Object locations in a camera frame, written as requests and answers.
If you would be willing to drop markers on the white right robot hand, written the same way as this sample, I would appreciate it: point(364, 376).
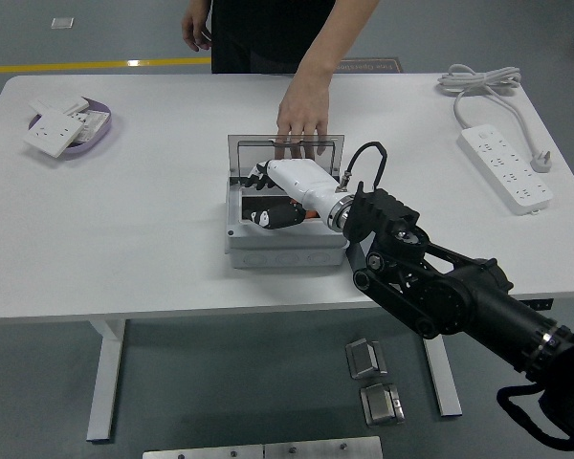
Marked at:
point(301, 179)

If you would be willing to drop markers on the person's right hand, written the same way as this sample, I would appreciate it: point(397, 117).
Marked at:
point(197, 29)

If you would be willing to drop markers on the person's left hand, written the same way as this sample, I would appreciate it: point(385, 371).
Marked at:
point(303, 110)

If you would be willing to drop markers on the orange cylinder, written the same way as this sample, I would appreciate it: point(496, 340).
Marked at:
point(312, 215)

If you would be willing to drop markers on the grey junction box clear lid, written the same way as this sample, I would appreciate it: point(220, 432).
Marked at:
point(287, 258)

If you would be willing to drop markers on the person's left forearm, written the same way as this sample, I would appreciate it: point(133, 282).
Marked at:
point(339, 43)

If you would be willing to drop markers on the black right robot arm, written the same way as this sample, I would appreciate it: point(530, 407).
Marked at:
point(459, 287)

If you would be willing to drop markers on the person's right forearm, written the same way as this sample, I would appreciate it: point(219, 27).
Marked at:
point(200, 5)

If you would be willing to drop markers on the person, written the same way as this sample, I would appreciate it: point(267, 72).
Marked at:
point(258, 33)

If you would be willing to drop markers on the brown floor sign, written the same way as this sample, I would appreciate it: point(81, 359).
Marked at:
point(382, 66)

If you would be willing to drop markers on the yellow floor tape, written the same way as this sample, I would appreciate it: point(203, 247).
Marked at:
point(76, 66)

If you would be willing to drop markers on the purple oval tray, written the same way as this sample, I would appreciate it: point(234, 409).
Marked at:
point(106, 125)

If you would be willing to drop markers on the small square floor plate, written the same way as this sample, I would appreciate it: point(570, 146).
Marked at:
point(62, 23)

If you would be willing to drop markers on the printed white socket plate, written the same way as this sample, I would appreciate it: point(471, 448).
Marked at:
point(93, 122)

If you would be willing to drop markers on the white power strip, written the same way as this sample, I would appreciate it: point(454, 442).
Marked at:
point(502, 167)

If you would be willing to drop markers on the white table leg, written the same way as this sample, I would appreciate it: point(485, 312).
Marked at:
point(106, 382)
point(447, 392)

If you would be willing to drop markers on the black table control panel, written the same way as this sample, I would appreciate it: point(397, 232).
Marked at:
point(541, 303)

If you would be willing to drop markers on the steel plate with screws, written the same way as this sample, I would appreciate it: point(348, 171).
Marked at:
point(325, 448)
point(201, 453)

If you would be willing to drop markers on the white wall switch plate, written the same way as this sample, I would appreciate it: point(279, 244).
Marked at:
point(57, 104)

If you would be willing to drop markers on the large white wall socket plate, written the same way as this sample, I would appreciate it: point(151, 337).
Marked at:
point(52, 134)

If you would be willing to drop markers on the open steel bracket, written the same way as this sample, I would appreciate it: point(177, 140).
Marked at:
point(363, 358)

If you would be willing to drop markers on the closed steel bracket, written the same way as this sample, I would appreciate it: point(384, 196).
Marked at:
point(380, 406)

